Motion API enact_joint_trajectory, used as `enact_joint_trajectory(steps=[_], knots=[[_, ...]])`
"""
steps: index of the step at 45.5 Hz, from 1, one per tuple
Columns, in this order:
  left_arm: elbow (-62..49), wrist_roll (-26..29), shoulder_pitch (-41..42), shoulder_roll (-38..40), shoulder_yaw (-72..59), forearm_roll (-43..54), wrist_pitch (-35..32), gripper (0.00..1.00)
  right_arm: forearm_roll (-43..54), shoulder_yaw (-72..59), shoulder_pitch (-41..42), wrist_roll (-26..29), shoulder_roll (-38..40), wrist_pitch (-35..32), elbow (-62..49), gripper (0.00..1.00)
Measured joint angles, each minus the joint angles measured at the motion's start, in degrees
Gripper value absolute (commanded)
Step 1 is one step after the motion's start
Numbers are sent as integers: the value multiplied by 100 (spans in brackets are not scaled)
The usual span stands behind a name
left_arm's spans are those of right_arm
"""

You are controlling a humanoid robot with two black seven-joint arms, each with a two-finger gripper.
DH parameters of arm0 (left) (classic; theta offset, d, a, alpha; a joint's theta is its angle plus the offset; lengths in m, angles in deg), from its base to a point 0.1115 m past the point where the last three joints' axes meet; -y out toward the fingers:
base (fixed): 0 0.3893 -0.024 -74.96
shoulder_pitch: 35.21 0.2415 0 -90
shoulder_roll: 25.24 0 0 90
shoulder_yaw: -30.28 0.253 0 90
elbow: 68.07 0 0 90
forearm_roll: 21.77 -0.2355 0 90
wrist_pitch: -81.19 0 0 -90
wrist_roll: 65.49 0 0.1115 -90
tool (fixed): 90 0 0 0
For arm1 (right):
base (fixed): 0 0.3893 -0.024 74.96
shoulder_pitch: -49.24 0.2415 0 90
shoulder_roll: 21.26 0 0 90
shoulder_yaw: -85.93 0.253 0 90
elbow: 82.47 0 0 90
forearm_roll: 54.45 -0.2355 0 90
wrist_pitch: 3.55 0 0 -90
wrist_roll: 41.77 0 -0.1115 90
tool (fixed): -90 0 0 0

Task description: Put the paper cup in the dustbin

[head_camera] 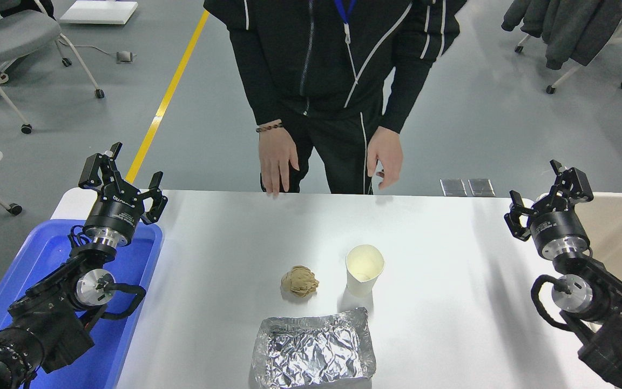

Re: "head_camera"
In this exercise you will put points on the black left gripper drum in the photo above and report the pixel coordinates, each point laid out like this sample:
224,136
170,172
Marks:
115,213

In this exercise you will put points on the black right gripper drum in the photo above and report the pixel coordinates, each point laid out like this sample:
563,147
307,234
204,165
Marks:
558,229

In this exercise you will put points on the white paper cup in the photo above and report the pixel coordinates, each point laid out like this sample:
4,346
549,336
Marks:
362,281

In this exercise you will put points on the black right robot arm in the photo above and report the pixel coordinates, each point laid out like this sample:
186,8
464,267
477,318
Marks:
619,335

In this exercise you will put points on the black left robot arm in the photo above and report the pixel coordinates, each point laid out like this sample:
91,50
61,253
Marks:
46,324

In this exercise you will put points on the person's right hand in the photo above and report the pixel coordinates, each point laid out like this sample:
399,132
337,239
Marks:
277,159

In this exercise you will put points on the person's left hand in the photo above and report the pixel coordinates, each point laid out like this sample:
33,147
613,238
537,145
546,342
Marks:
387,154

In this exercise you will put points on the metal floor outlet plate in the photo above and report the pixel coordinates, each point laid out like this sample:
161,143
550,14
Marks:
481,187
453,187

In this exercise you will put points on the blue plastic tray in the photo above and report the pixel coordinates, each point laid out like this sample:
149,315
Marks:
127,324

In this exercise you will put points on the small grey floor device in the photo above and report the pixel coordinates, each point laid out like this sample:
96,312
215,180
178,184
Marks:
124,56

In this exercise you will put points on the dark grey jacket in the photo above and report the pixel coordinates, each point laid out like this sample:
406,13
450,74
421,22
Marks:
570,27

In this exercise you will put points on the white flat floor board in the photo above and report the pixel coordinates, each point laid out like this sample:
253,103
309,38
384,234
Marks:
97,12

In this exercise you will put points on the crumpled tan paper ball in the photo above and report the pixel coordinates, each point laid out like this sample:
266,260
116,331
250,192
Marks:
300,282

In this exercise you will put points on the grey office chair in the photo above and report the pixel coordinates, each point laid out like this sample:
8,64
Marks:
8,35

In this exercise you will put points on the person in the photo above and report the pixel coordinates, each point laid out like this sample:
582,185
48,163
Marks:
311,65

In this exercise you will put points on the silver foil tray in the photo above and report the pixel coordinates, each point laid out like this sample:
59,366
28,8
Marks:
313,351

